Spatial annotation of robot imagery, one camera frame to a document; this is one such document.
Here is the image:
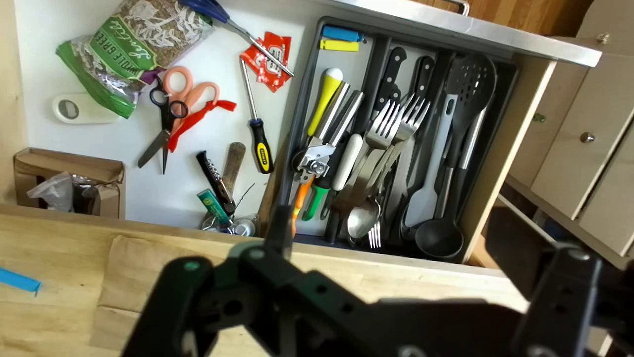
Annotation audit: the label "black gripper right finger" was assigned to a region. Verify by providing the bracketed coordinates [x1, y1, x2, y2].
[511, 245, 604, 357]

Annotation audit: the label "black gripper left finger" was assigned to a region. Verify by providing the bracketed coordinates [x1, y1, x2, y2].
[118, 257, 216, 357]

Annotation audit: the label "white drawer cabinet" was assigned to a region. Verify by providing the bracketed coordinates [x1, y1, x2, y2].
[507, 0, 634, 261]

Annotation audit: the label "small metal lid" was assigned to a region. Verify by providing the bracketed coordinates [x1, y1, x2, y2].
[223, 217, 259, 239]

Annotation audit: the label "small green packet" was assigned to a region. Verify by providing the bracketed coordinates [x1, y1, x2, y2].
[196, 187, 231, 227]

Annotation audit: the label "black ladle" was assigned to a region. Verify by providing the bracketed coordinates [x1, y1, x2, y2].
[414, 106, 491, 263]

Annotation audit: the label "blue clip on counter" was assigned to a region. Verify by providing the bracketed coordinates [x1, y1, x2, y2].
[0, 267, 43, 296]

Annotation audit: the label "clear plastic bag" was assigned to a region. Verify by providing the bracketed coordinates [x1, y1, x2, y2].
[25, 171, 101, 215]

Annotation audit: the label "grey plastic spatula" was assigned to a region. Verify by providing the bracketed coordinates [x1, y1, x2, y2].
[402, 96, 461, 231]

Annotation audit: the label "small cardboard box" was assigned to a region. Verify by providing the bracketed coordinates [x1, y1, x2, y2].
[11, 146, 126, 221]

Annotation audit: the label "red ribbon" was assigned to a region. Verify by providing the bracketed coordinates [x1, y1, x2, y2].
[166, 98, 237, 156]

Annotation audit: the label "black yellow screwdriver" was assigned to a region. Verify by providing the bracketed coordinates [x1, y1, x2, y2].
[235, 58, 275, 177]

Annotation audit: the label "white tape roll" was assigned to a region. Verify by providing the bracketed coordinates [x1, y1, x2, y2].
[49, 92, 120, 128]

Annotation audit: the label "silver can opener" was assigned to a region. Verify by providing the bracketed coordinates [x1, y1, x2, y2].
[293, 82, 364, 185]

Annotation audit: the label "small silver spoon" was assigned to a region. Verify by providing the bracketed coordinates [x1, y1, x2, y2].
[344, 197, 384, 241]

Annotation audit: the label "silver fork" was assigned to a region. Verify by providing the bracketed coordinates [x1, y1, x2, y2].
[374, 96, 432, 201]
[354, 98, 408, 195]

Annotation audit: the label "black slotted spatula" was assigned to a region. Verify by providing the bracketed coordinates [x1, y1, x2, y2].
[433, 50, 499, 215]

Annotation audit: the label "red foil packet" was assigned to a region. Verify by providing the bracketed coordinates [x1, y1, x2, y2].
[237, 31, 293, 96]

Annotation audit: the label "green bag of grains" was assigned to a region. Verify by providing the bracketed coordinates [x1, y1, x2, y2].
[55, 0, 216, 122]

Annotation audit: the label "grey cutlery tray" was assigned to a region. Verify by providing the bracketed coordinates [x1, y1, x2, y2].
[275, 17, 521, 263]

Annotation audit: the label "blue bag clip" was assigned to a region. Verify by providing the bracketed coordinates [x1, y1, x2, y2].
[321, 25, 364, 44]

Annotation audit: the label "wooden-handled tool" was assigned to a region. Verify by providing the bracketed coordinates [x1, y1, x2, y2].
[220, 142, 247, 197]

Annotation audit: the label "orange-handled tool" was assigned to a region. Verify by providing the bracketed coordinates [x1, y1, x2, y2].
[289, 177, 313, 237]

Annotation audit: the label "green-handled tool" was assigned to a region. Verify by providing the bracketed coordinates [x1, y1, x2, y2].
[301, 183, 330, 225]

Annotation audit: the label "black-handled scissors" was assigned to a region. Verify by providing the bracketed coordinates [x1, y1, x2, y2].
[136, 86, 192, 177]

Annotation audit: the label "orange-handled scissors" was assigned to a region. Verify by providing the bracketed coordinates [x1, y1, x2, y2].
[158, 64, 222, 118]

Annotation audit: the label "white-handled knife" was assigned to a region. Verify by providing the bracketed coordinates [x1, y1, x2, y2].
[328, 132, 368, 195]

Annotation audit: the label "yellow-handled peeler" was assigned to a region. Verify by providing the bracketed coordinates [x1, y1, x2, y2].
[303, 66, 346, 142]

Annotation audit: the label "black-handled knife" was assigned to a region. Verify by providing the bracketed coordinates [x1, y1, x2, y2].
[372, 46, 408, 118]
[404, 54, 437, 108]

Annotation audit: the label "blue-handled scissors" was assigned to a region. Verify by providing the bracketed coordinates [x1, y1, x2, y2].
[176, 0, 295, 80]

